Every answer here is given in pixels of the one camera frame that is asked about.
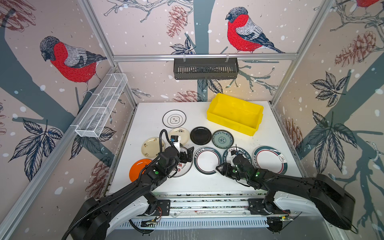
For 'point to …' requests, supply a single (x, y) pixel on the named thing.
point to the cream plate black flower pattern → (184, 135)
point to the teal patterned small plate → (222, 139)
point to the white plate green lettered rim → (227, 158)
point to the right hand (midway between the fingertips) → (216, 171)
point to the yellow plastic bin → (236, 114)
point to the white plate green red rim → (270, 158)
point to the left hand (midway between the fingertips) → (187, 147)
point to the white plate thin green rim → (174, 118)
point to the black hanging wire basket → (206, 68)
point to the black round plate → (200, 135)
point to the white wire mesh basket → (89, 126)
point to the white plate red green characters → (182, 168)
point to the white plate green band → (206, 160)
